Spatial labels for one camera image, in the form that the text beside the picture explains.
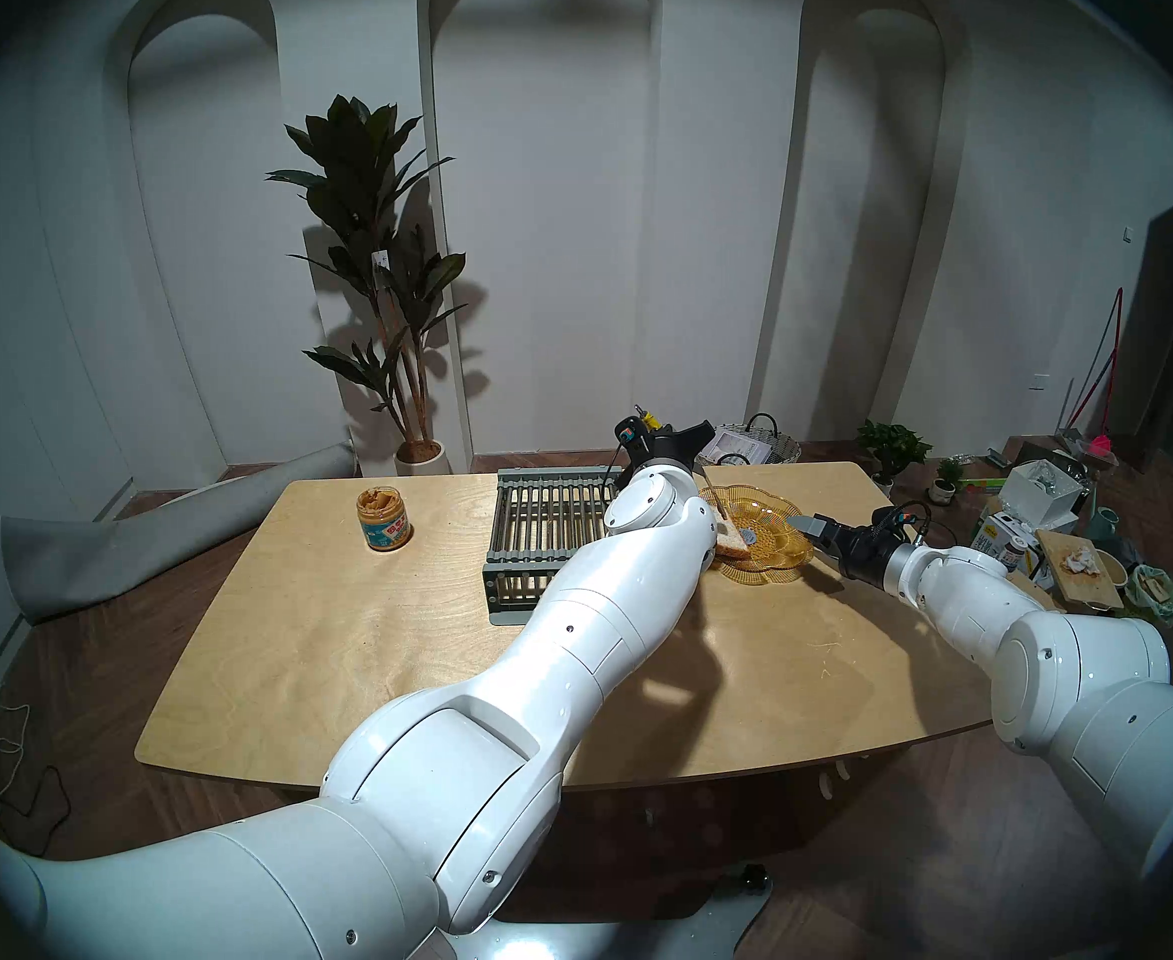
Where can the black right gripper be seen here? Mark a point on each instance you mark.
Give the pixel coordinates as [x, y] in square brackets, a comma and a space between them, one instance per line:
[866, 550]

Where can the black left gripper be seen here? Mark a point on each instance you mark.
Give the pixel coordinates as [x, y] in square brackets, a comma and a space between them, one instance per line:
[658, 446]

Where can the amber glass plate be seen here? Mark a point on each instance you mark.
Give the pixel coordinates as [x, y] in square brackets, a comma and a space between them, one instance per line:
[771, 538]

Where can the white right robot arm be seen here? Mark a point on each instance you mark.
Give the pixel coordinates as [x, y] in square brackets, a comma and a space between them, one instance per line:
[1066, 668]

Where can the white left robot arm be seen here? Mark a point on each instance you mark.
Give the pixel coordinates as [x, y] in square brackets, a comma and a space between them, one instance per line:
[566, 648]

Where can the slice of white bread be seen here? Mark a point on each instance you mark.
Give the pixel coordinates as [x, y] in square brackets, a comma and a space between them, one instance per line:
[731, 543]

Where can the open peanut butter jar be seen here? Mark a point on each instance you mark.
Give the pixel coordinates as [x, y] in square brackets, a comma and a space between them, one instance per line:
[384, 520]

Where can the bushy small potted plant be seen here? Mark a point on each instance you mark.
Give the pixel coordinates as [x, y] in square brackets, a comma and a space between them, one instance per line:
[891, 448]

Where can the tiny potted plant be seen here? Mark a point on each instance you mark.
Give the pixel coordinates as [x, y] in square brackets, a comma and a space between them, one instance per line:
[944, 478]

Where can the grey dish rack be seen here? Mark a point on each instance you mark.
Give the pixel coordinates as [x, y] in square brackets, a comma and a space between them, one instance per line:
[536, 513]

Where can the white and blue carton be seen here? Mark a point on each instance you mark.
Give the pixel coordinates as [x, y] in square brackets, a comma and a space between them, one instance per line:
[996, 538]

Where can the small white capped bottle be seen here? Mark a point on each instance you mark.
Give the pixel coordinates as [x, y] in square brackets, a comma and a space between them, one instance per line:
[1010, 556]

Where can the white square box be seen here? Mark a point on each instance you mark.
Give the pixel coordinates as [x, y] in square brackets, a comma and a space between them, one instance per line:
[1041, 493]

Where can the wooden cutting board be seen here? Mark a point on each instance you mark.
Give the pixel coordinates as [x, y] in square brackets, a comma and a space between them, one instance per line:
[1081, 573]

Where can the tall potted plant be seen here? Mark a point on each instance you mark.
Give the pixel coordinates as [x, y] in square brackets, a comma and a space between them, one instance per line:
[366, 198]

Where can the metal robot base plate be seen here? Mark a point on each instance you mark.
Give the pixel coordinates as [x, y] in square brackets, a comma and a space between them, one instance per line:
[626, 943]

